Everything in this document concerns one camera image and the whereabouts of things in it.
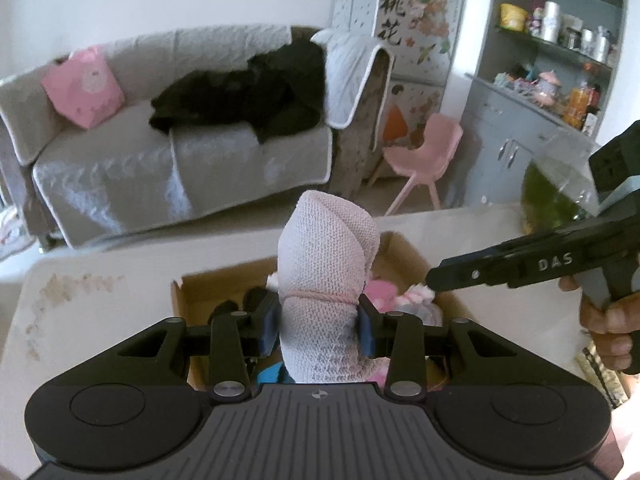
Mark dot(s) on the white quilted blanket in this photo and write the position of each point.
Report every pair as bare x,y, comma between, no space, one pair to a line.
350,75

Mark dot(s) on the pink plush toy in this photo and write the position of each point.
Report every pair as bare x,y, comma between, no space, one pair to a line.
380,295

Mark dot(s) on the floral refrigerator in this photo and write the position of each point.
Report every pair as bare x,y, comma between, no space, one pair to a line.
410,20

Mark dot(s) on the grey sofa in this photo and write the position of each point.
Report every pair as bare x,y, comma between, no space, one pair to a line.
250,180

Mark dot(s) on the glass fishbowl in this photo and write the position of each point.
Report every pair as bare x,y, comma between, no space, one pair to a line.
550,195

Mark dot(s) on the white desktop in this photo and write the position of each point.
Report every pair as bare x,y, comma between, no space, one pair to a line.
100,320

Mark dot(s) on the pink teapot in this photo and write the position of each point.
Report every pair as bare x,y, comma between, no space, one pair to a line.
549,87

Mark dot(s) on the grey quilted seat cover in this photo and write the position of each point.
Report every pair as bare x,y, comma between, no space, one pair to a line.
150,185

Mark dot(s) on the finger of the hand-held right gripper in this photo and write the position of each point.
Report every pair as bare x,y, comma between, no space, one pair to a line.
475,272

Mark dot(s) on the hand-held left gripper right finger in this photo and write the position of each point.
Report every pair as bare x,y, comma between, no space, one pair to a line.
366,330

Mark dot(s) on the pink cushion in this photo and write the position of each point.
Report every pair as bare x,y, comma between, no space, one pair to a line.
82,87

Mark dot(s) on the orange drink bottle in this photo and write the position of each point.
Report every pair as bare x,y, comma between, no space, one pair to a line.
577,105

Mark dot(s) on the yellow tub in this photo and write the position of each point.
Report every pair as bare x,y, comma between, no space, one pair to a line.
514,17

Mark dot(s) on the pink plastic chair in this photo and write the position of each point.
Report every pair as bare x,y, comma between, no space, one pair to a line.
425,150

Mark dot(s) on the grey cabinet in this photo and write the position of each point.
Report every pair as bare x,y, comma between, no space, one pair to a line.
495,125

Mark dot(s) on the silver cups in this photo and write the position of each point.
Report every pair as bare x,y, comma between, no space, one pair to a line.
597,45

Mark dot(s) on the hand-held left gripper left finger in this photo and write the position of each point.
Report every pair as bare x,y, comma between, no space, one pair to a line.
270,330

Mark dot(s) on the grey quilted backrest cover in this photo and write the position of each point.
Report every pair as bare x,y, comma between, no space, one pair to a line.
175,55

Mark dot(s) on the cardboard box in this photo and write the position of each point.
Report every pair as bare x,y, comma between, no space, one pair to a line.
400,255

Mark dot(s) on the person's right hand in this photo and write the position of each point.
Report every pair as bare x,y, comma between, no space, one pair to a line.
607,335

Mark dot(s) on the blue knit cloth bundle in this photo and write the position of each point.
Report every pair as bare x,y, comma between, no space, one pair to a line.
270,375

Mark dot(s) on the patterned floor rug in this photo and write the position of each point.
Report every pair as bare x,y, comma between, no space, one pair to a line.
15,232

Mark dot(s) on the silver canister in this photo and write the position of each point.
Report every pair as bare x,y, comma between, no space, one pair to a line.
553,22

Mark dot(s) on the pale pink knit roll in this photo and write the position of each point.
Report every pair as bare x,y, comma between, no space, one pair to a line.
325,260

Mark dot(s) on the black clothing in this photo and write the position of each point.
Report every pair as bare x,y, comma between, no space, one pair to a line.
235,95

